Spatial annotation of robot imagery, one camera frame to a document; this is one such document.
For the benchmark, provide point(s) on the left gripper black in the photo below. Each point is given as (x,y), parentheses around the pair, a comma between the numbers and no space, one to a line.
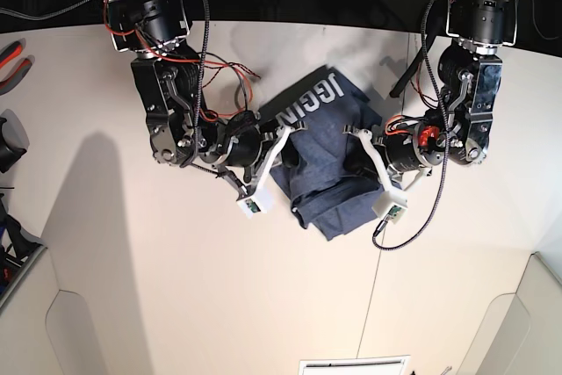
(406,144)

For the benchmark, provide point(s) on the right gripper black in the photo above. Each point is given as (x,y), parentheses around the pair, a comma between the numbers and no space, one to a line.
(246,150)

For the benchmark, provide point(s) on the black round object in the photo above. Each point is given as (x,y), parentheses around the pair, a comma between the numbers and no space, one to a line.
(14,140)

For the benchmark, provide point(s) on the red handled pliers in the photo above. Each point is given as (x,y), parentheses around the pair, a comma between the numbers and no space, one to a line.
(12,54)

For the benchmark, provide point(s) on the blue grey t-shirt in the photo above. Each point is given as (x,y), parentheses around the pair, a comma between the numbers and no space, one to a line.
(322,193)

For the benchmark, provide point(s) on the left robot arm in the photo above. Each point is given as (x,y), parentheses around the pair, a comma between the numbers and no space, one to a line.
(458,127)

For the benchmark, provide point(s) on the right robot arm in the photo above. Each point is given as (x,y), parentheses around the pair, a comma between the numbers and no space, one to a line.
(170,40)

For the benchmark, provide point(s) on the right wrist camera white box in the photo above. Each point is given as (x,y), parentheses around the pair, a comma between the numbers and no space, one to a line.
(261,201)

